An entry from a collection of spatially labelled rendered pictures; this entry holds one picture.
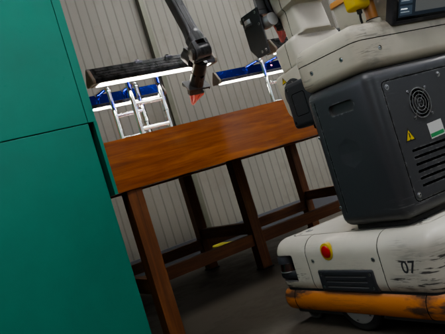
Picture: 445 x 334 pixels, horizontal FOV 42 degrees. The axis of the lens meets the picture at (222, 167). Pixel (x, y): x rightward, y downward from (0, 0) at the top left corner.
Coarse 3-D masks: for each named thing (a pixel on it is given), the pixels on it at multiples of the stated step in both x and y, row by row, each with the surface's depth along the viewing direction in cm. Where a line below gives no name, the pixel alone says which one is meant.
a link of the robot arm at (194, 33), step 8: (168, 0) 222; (176, 0) 221; (176, 8) 220; (184, 8) 221; (176, 16) 222; (184, 16) 220; (184, 24) 219; (192, 24) 220; (184, 32) 221; (192, 32) 219; (200, 32) 220; (192, 40) 218; (200, 40) 221; (200, 48) 217; (208, 48) 219; (200, 56) 218
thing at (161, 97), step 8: (168, 56) 256; (128, 88) 262; (160, 88) 270; (128, 96) 262; (160, 96) 270; (136, 104) 263; (136, 112) 262; (168, 112) 270; (136, 120) 262; (168, 120) 269; (144, 128) 262; (152, 128) 265
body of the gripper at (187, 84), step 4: (192, 76) 226; (196, 76) 225; (200, 76) 225; (204, 76) 227; (188, 80) 232; (192, 80) 227; (196, 80) 226; (200, 80) 227; (204, 80) 229; (184, 84) 229; (188, 84) 229; (192, 84) 228; (196, 84) 228; (200, 84) 228; (204, 84) 232; (208, 84) 232; (188, 88) 227; (192, 88) 228; (196, 88) 228; (200, 88) 229; (204, 88) 230
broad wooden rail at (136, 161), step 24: (216, 120) 226; (240, 120) 232; (264, 120) 238; (288, 120) 244; (120, 144) 204; (144, 144) 209; (168, 144) 214; (192, 144) 219; (216, 144) 224; (240, 144) 230; (264, 144) 236; (120, 168) 202; (144, 168) 207; (168, 168) 212; (192, 168) 217; (120, 192) 201
